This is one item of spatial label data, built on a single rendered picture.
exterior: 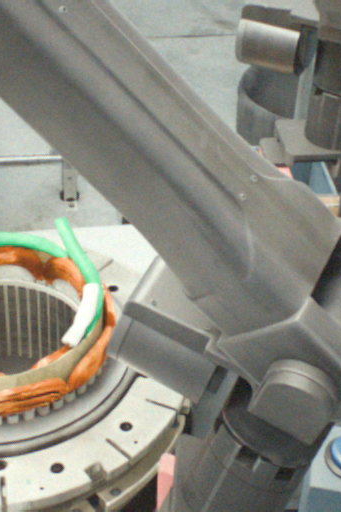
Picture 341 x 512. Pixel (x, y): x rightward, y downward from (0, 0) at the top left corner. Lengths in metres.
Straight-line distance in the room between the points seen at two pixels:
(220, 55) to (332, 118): 3.01
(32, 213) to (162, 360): 2.44
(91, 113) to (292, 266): 0.11
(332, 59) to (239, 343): 0.48
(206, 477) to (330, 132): 0.45
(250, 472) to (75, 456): 0.23
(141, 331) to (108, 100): 0.16
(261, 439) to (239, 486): 0.03
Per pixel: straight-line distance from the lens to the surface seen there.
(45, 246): 0.85
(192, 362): 0.52
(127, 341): 0.53
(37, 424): 0.76
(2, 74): 0.43
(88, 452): 0.75
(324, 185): 1.14
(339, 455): 0.84
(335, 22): 0.86
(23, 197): 3.03
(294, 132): 0.96
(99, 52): 0.41
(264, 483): 0.55
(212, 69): 3.81
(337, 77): 0.91
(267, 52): 0.92
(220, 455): 0.55
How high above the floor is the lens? 1.65
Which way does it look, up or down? 36 degrees down
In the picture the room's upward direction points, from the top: 3 degrees clockwise
